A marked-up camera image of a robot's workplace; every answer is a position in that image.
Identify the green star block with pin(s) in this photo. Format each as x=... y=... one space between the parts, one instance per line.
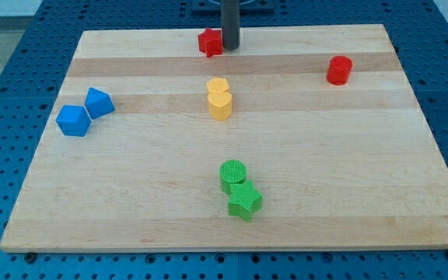
x=244 y=200

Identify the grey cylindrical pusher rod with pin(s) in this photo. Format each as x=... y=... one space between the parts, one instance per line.
x=230 y=24

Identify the wooden board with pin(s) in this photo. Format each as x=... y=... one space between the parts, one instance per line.
x=352 y=167

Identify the yellow heart block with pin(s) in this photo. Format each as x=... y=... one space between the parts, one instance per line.
x=220 y=105

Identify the yellow pentagon block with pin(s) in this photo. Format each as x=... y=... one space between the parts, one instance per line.
x=217 y=85

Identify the blue triangle block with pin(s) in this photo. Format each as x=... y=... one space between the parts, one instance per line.
x=98 y=103

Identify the red cylinder block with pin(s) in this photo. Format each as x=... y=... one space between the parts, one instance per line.
x=339 y=70

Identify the green cylinder block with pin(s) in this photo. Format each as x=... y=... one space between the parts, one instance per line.
x=231 y=171

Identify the red star block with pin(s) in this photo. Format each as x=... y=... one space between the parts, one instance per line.
x=210 y=42

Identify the blue cube block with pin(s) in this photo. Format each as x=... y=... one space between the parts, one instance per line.
x=73 y=120

